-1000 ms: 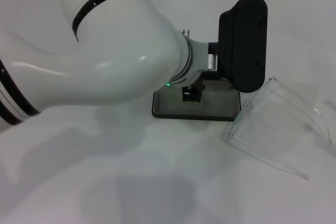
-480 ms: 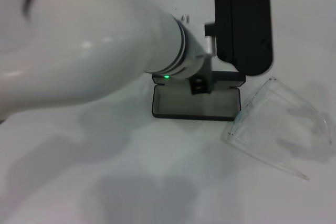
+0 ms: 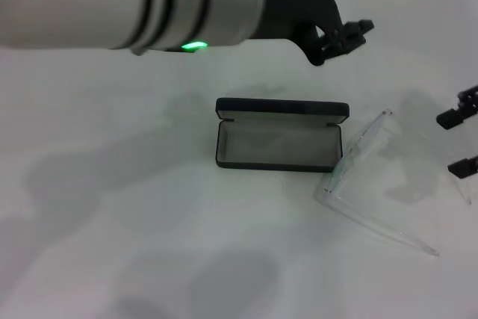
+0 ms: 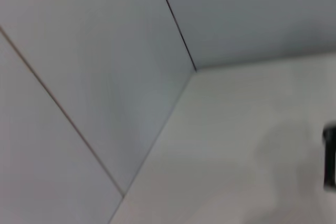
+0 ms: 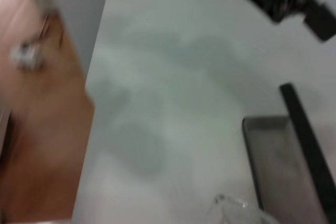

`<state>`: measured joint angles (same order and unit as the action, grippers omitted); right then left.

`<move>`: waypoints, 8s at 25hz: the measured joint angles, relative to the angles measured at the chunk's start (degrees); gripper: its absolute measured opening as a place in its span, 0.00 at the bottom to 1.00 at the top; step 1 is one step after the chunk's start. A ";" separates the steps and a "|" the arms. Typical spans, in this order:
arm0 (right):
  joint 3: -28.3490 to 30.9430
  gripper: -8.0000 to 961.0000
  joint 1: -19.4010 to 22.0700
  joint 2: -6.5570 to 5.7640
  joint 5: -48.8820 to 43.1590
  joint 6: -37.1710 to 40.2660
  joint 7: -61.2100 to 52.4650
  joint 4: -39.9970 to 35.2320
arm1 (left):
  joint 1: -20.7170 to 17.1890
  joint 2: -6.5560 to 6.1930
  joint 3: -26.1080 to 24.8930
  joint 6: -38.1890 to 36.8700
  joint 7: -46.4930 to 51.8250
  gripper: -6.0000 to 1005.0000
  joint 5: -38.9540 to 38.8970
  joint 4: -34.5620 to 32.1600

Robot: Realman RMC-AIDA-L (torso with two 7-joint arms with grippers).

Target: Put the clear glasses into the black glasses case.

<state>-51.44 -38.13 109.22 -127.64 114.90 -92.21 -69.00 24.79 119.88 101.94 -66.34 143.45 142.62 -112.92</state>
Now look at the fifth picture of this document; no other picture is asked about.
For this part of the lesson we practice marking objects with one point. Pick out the small silver metal object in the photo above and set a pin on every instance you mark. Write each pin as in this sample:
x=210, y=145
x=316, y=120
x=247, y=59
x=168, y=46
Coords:
x=26, y=56

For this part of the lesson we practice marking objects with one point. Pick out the clear white glasses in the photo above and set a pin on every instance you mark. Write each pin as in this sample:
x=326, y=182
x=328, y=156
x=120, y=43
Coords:
x=220, y=200

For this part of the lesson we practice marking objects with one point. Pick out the black glasses case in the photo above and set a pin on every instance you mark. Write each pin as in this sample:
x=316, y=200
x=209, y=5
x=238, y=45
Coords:
x=278, y=161

